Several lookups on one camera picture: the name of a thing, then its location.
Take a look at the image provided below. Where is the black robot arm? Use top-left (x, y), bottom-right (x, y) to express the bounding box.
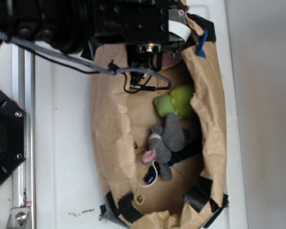
top-left (0, 0), bottom-right (191, 54)

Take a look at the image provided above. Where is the aluminium frame rail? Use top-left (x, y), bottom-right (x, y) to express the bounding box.
top-left (6, 45), bottom-right (36, 229)

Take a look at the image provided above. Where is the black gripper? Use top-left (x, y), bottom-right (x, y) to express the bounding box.
top-left (87, 0), bottom-right (191, 45)

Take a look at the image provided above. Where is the brown paper bag bin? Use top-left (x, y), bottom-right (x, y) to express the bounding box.
top-left (90, 14), bottom-right (228, 229)

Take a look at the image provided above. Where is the dark blue rope toy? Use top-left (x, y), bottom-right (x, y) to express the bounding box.
top-left (144, 138), bottom-right (202, 185)

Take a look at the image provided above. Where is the white plastic tray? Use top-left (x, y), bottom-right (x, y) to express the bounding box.
top-left (35, 0), bottom-right (248, 229)

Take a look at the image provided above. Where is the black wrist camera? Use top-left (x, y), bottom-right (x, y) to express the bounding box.
top-left (123, 45), bottom-right (172, 94)

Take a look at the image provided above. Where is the grey braided cable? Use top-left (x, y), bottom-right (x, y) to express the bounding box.
top-left (0, 30), bottom-right (173, 90)

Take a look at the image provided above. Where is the grey plush mouse toy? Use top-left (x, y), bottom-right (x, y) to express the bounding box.
top-left (141, 113), bottom-right (190, 181)

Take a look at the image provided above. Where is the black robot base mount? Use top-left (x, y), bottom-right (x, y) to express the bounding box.
top-left (0, 89), bottom-right (26, 186)

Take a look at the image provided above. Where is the green plush frog toy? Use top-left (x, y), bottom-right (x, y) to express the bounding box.
top-left (154, 84), bottom-right (195, 120)

